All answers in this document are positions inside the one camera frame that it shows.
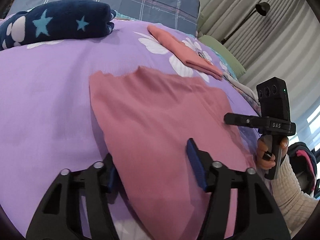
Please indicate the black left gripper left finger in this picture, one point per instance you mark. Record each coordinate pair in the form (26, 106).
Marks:
(75, 205)

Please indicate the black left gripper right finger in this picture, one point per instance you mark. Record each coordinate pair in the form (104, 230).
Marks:
(240, 195)

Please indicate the dusty pink garment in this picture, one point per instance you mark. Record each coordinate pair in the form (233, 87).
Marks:
(147, 118)

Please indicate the cream ribbed sleeve forearm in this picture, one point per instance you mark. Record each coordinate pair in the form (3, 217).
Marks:
(295, 205)

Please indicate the right hand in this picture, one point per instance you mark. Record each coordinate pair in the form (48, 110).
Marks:
(264, 159)

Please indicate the light green cushion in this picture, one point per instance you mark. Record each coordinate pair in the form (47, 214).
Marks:
(215, 45)

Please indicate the purple floral bedsheet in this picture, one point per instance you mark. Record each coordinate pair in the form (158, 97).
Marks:
(47, 120)

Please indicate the beige curtain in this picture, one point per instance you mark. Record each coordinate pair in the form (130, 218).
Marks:
(284, 43)

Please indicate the folded coral orange garment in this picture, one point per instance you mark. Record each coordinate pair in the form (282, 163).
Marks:
(185, 54)

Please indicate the black floor lamp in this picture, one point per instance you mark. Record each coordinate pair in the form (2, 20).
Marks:
(261, 8)

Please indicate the navy star-patterned fleece garment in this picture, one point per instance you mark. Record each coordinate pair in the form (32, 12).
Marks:
(59, 20)

